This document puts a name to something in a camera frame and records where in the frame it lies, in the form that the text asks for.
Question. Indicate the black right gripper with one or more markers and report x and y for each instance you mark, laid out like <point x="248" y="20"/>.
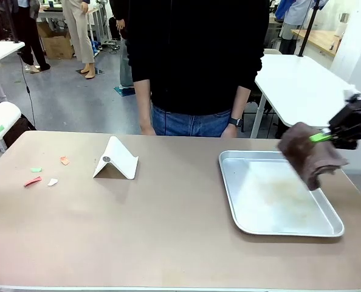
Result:
<point x="355" y="121"/>

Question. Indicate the brown towel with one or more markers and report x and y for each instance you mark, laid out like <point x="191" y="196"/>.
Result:
<point x="308" y="155"/>

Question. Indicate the pink white lint roller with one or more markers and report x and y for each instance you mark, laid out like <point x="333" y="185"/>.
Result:
<point x="4" y="117"/>

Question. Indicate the person left forearm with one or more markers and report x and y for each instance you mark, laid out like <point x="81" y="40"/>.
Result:
<point x="239" y="100"/>

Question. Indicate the person right forearm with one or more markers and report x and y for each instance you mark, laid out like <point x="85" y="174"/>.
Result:
<point x="142" y="100"/>

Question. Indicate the person left hand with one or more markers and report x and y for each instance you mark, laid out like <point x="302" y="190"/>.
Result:
<point x="229" y="131"/>

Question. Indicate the person right hand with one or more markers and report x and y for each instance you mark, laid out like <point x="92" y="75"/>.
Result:
<point x="148" y="130"/>

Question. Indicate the metal baking tray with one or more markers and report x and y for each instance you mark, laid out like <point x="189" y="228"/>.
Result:
<point x="274" y="197"/>

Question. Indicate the black wrist watch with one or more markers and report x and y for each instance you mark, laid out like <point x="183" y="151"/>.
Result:
<point x="235" y="122"/>

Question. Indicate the wooden workbench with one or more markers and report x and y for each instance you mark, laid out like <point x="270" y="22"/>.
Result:
<point x="320" y="39"/>

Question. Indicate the black stand pole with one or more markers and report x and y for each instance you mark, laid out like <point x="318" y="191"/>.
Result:
<point x="308" y="30"/>

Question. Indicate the bystander in blue shirt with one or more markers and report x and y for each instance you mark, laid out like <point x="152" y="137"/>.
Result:
<point x="293" y="12"/>

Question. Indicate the blue jeans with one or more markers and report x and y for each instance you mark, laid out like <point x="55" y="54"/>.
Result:
<point x="186" y="124"/>

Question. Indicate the black sweater torso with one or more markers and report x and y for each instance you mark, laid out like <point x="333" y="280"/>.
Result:
<point x="192" y="54"/>

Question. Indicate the white folded stand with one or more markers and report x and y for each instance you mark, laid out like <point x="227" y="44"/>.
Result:
<point x="119" y="161"/>

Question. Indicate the blue floor mat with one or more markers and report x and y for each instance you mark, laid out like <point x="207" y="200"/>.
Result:
<point x="124" y="92"/>

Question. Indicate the bystander in grey jeans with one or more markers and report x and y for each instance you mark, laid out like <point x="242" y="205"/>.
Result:
<point x="126" y="61"/>

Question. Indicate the black floor mat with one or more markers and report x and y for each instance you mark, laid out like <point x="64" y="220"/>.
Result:
<point x="100" y="71"/>

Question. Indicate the orange paper scrap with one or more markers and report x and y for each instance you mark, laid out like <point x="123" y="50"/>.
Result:
<point x="64" y="160"/>

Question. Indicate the bystander in beige trousers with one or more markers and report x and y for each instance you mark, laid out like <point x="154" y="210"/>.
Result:
<point x="80" y="36"/>

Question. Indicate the white paper scrap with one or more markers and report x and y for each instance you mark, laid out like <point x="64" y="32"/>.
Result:
<point x="52" y="182"/>

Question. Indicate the cardboard box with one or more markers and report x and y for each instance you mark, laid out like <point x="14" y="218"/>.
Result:
<point x="57" y="47"/>

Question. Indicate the red paper scrap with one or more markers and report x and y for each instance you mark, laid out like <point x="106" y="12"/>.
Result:
<point x="33" y="181"/>

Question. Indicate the bystander in black trousers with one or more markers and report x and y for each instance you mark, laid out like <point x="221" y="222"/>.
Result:
<point x="31" y="33"/>

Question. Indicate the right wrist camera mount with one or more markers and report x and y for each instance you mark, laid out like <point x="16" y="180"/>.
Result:
<point x="352" y="92"/>

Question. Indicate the grey wall box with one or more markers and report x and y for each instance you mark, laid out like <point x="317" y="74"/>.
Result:
<point x="344" y="17"/>

